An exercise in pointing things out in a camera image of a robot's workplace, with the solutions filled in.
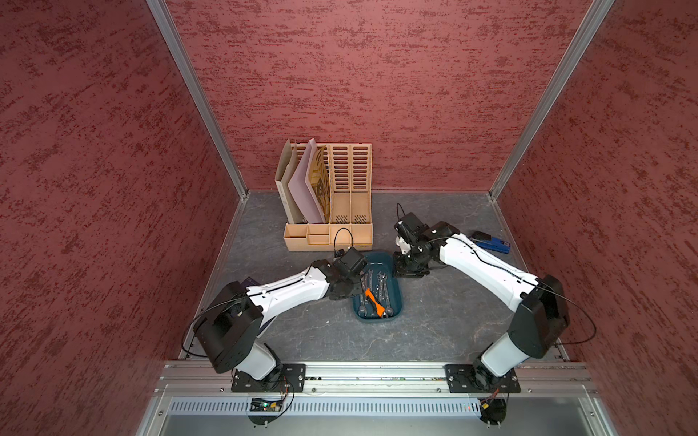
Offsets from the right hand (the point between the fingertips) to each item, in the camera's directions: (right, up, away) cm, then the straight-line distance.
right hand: (396, 280), depth 80 cm
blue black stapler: (+38, +10, +23) cm, 45 cm away
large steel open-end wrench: (-10, -11, +5) cm, 16 cm away
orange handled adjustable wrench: (-4, -11, +5) cm, 13 cm away
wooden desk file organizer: (-14, +16, +18) cm, 28 cm away
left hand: (-14, -6, +5) cm, 16 cm away
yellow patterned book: (-26, +32, +19) cm, 45 cm away
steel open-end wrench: (-3, -7, +9) cm, 12 cm away
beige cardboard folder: (-35, +36, +7) cm, 51 cm away
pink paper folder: (-31, +22, +14) cm, 40 cm away
